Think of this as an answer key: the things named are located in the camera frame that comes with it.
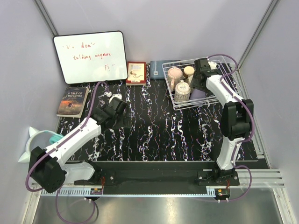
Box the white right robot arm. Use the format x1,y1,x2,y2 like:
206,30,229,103
191,58,255,185

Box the white dry-erase board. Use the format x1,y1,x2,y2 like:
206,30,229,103
53,31,128,84

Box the A Tale of Two Cities book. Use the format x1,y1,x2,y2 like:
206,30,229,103
57,86,89,118

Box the red and cream book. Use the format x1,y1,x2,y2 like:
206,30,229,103
126,62,146,86

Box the white wire dish rack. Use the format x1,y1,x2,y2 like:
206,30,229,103
161,54,242,111

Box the cream and brown cup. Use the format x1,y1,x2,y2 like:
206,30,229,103
183,66,195,80

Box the pink cup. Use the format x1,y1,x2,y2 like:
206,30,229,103
167,67,183,91

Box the white patterned mug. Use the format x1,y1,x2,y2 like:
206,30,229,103
174,80,191,103

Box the dark blue book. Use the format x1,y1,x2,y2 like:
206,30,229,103
150,60,171,80

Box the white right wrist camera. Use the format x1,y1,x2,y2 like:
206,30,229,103
208,61,217,70

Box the white cat-ear headphones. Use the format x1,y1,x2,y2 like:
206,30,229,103
18,126,64,163

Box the lavender cup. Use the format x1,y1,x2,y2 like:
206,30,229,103
190,89,206,100

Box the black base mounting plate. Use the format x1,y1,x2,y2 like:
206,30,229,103
74,161,240,196

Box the white slotted cable duct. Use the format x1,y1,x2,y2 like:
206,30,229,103
41,188,103,196

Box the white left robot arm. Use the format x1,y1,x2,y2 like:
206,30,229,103
26,97,128,193

